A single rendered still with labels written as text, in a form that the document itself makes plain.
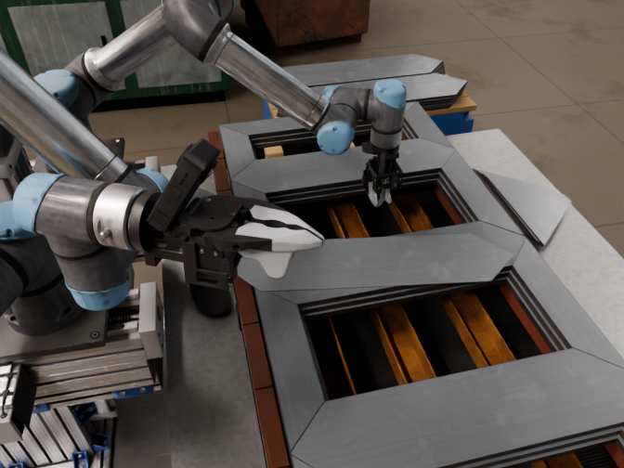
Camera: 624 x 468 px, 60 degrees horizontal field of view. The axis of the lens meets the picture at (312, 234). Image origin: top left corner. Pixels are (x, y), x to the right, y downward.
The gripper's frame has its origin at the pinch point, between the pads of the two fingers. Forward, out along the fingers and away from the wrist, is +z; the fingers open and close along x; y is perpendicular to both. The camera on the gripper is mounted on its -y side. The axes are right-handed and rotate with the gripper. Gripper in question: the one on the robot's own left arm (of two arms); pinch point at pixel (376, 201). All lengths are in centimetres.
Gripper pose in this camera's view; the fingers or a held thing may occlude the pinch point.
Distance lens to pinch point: 150.9
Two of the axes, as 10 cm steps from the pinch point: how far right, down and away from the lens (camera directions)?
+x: 9.7, -1.6, 1.8
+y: 2.4, 6.4, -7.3
